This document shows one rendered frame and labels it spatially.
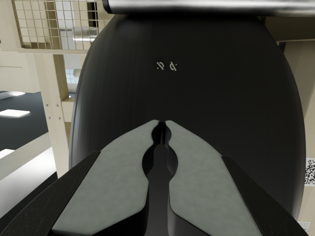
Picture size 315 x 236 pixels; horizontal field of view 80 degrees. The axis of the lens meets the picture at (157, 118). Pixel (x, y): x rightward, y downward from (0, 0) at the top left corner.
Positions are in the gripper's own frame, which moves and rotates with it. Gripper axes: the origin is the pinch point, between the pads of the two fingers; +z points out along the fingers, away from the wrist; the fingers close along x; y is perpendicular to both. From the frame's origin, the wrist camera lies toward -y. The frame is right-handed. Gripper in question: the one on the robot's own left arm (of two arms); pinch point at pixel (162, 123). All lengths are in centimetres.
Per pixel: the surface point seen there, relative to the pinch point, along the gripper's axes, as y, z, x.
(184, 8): -7.5, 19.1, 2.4
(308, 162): 21.0, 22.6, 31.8
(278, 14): -6.9, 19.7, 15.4
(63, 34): 84, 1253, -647
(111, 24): -5.3, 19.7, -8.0
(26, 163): 220, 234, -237
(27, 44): 3, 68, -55
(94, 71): -0.2, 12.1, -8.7
